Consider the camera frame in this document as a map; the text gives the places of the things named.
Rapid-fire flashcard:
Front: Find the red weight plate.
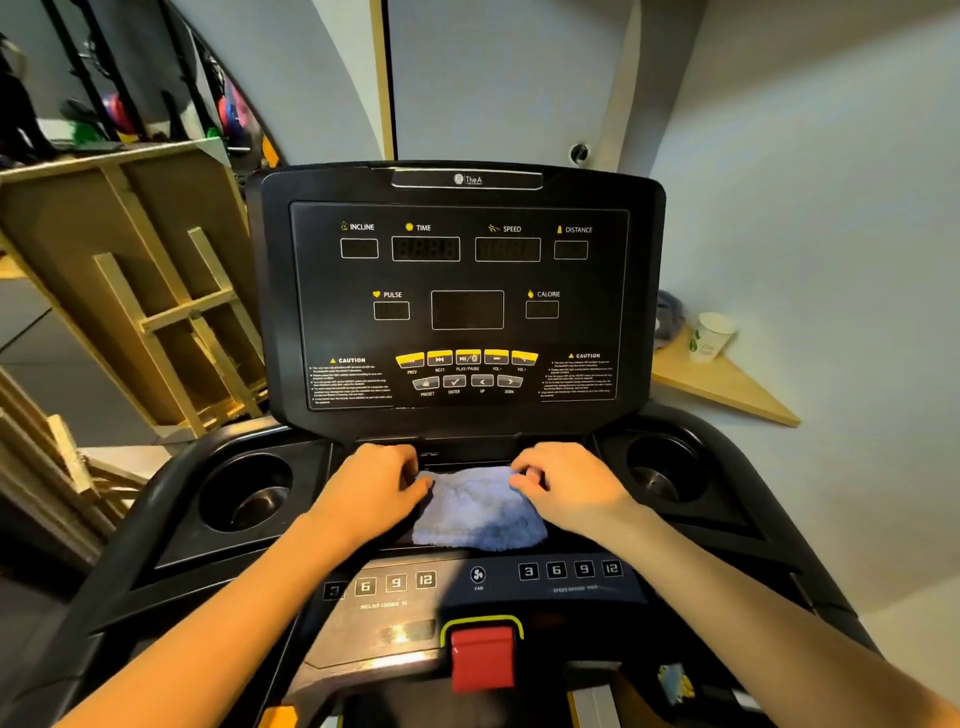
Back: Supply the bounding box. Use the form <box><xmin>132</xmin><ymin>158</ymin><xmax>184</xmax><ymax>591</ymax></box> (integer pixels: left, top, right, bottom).
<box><xmin>101</xmin><ymin>93</ymin><xmax>136</xmax><ymax>136</ymax></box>

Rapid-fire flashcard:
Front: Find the blue cleaning cloth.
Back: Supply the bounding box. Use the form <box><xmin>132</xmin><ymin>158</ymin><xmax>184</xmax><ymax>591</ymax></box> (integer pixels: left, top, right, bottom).
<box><xmin>410</xmin><ymin>464</ymin><xmax>550</xmax><ymax>553</ymax></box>

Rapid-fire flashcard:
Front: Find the wooden easel frame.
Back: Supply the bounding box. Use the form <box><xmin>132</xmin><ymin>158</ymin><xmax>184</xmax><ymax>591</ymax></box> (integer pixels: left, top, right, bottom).
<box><xmin>0</xmin><ymin>363</ymin><xmax>151</xmax><ymax>568</ymax></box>

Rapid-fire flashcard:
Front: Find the grey treadmill control panel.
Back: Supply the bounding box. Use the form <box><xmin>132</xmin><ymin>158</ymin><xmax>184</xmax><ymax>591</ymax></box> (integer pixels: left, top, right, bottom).
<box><xmin>288</xmin><ymin>551</ymin><xmax>654</xmax><ymax>684</ymax></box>

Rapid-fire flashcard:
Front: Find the person's left hand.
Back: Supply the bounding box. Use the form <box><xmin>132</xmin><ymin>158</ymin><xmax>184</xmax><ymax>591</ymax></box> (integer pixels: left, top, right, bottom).
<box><xmin>303</xmin><ymin>442</ymin><xmax>436</xmax><ymax>553</ymax></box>

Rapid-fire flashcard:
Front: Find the person's left forearm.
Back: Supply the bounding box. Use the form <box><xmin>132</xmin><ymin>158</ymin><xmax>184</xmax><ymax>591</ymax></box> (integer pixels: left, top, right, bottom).
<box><xmin>52</xmin><ymin>513</ymin><xmax>361</xmax><ymax>728</ymax></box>

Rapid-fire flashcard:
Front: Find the red safety key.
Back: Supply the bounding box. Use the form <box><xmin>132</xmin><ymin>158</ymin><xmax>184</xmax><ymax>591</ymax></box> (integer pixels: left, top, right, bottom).
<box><xmin>449</xmin><ymin>626</ymin><xmax>517</xmax><ymax>695</ymax></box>

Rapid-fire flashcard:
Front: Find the black squat rack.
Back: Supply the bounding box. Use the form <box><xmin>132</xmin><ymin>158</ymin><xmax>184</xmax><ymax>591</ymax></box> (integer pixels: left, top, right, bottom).
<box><xmin>41</xmin><ymin>0</ymin><xmax>226</xmax><ymax>144</ymax></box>

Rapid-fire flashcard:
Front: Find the white paper cup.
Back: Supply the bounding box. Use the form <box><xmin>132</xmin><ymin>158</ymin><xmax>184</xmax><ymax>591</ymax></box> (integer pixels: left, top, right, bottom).
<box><xmin>686</xmin><ymin>311</ymin><xmax>739</xmax><ymax>365</ymax></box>

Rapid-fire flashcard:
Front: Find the person's right forearm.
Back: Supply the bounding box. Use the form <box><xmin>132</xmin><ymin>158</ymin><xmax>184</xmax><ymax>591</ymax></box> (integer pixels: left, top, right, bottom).
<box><xmin>599</xmin><ymin>503</ymin><xmax>960</xmax><ymax>728</ymax></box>

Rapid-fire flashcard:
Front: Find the wooden corner shelf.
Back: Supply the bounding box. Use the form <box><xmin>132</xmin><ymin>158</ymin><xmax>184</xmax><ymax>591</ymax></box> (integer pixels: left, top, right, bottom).
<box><xmin>650</xmin><ymin>329</ymin><xmax>804</xmax><ymax>429</ymax></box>

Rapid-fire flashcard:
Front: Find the grey crumpled cloth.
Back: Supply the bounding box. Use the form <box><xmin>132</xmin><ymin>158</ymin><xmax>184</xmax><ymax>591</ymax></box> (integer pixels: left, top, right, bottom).
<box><xmin>653</xmin><ymin>290</ymin><xmax>688</xmax><ymax>350</ymax></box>

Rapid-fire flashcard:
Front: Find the person's right hand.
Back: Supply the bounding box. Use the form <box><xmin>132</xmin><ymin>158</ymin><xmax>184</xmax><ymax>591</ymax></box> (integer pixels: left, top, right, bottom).
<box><xmin>508</xmin><ymin>440</ymin><xmax>643</xmax><ymax>538</ymax></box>

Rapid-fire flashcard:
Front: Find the wooden wall shelf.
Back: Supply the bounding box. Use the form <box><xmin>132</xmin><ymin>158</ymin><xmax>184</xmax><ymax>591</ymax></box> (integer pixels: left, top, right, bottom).
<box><xmin>368</xmin><ymin>0</ymin><xmax>397</xmax><ymax>163</ymax></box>

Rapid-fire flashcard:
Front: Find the white cabinet door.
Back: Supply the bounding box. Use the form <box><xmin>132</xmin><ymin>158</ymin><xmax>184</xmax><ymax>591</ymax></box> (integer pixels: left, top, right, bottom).
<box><xmin>386</xmin><ymin>0</ymin><xmax>645</xmax><ymax>174</ymax></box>

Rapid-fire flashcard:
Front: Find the large wooden easel board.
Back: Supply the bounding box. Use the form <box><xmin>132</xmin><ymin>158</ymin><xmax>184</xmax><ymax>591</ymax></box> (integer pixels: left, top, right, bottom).
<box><xmin>0</xmin><ymin>138</ymin><xmax>270</xmax><ymax>444</ymax></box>

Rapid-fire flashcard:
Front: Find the blue weight plate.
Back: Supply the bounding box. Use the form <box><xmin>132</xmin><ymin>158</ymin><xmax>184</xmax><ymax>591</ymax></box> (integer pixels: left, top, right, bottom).
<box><xmin>217</xmin><ymin>82</ymin><xmax>253</xmax><ymax>148</ymax></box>

